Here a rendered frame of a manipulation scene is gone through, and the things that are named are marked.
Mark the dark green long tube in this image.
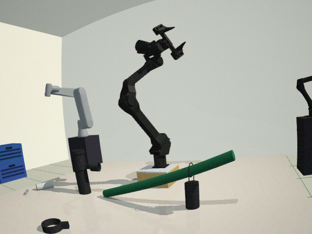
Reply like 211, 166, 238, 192
102, 150, 235, 197

